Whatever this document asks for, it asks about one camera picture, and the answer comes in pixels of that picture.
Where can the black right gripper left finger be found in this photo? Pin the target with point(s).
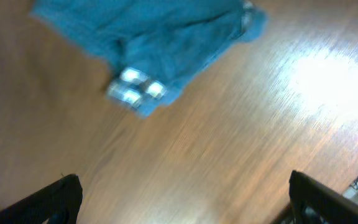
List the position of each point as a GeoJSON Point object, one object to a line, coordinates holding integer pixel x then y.
{"type": "Point", "coordinates": [57, 203]}

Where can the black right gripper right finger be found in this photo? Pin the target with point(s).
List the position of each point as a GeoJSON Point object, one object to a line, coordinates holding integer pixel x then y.
{"type": "Point", "coordinates": [313, 202]}

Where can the blue denim shorts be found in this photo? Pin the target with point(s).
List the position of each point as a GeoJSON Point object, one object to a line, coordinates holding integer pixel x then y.
{"type": "Point", "coordinates": [155, 48]}

